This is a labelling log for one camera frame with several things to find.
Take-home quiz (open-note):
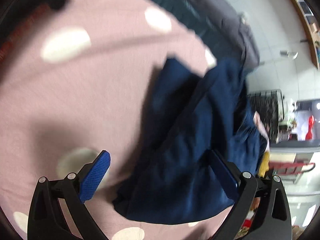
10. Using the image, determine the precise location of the grey blue bedding pile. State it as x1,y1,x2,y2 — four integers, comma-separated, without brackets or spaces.
151,0,260,70

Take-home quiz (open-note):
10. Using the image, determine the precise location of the golden yellow satin garment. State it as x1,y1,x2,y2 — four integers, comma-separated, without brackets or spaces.
258,151,270,178

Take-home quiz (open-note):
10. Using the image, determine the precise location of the red bottle on counter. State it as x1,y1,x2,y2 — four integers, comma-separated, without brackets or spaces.
305,115,315,140

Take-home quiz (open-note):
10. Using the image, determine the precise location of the navy blue padded jacket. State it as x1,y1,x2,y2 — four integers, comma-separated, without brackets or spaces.
113,59,266,224

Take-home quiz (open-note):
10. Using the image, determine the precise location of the red floral cloth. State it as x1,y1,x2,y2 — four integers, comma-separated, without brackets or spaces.
1,4,50,63

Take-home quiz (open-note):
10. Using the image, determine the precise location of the wooden wall shelf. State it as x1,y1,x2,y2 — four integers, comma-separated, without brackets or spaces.
290,0,319,70

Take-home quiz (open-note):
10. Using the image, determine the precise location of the black metal wire rack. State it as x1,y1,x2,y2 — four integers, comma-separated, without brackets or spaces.
248,89,285,144

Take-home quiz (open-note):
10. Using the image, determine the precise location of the pink polka dot bedsheet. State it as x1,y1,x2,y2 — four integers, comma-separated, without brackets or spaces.
1,0,229,239

